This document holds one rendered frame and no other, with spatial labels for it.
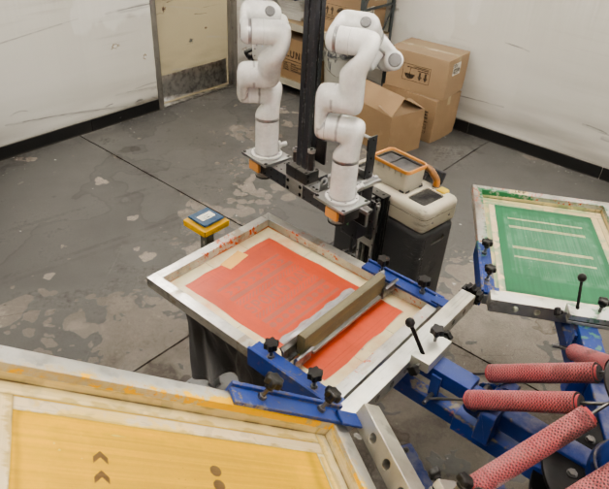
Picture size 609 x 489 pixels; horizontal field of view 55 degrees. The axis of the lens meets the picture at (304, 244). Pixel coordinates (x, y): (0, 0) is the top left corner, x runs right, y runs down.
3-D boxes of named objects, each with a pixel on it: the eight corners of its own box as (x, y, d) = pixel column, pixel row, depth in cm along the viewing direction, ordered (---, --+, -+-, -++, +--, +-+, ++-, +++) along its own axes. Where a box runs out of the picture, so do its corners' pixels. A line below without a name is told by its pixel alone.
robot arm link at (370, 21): (367, 53, 181) (320, 47, 184) (374, 71, 202) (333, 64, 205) (378, 0, 180) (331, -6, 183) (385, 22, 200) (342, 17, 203)
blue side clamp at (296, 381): (246, 364, 173) (246, 346, 169) (259, 355, 176) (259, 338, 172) (326, 421, 158) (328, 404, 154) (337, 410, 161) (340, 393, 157)
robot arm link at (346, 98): (374, 45, 174) (313, 36, 178) (364, 152, 199) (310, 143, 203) (384, 26, 184) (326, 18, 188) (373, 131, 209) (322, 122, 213)
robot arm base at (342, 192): (347, 183, 225) (351, 146, 216) (371, 197, 218) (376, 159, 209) (317, 196, 216) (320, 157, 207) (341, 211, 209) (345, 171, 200)
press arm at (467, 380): (411, 369, 168) (414, 356, 165) (422, 358, 172) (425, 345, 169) (465, 402, 159) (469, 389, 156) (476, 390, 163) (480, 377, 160)
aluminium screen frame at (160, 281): (147, 286, 198) (145, 277, 196) (268, 220, 235) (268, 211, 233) (331, 416, 157) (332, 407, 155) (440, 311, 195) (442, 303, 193)
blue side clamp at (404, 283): (359, 279, 209) (361, 264, 205) (368, 274, 212) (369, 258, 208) (432, 319, 193) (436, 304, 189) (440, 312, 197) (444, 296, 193)
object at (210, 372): (191, 379, 221) (184, 292, 197) (198, 374, 223) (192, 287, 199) (281, 451, 197) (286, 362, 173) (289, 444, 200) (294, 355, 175)
